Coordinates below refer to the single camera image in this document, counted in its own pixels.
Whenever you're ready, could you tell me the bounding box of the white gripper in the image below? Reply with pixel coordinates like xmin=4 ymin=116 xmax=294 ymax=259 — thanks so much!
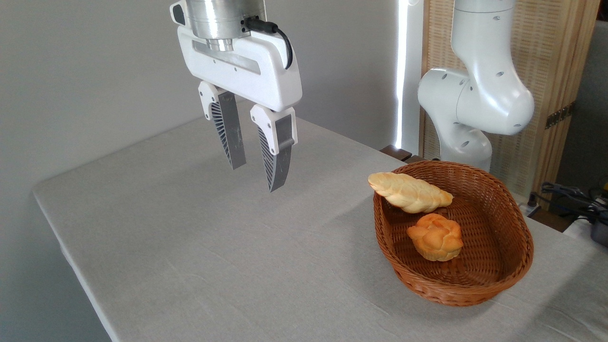
xmin=177 ymin=25 xmax=303 ymax=193

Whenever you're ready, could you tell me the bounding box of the long braided bread loaf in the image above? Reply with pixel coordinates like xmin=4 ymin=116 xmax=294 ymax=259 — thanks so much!
xmin=368 ymin=172 xmax=454 ymax=214

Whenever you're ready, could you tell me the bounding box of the round knotted bread roll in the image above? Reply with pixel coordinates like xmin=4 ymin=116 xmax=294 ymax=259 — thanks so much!
xmin=407 ymin=213 xmax=464 ymax=262

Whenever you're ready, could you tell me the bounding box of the grey tablecloth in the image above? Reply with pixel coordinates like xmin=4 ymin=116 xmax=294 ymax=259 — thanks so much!
xmin=32 ymin=101 xmax=608 ymax=342

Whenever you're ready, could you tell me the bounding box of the dark wooden furniture corner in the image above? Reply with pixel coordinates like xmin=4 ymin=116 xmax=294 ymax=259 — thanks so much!
xmin=380 ymin=145 xmax=424 ymax=164

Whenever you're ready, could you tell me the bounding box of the brown wicker basket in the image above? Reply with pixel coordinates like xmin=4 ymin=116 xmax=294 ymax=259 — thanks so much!
xmin=373 ymin=161 xmax=534 ymax=307

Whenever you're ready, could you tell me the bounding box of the black screen hinge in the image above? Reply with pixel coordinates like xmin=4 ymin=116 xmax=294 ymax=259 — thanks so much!
xmin=545 ymin=102 xmax=576 ymax=130

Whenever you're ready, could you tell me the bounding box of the woven wooden folding screen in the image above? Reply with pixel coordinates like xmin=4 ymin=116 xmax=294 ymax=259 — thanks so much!
xmin=420 ymin=0 xmax=601 ymax=209

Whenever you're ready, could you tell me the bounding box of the dark grey box device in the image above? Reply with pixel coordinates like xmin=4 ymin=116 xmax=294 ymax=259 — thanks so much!
xmin=590 ymin=220 xmax=608 ymax=247

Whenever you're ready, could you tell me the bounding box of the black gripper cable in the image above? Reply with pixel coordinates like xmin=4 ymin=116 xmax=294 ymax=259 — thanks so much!
xmin=243 ymin=17 xmax=294 ymax=70

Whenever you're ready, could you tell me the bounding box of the black cable bundle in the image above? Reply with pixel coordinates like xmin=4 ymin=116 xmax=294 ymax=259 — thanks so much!
xmin=541 ymin=182 xmax=608 ymax=225

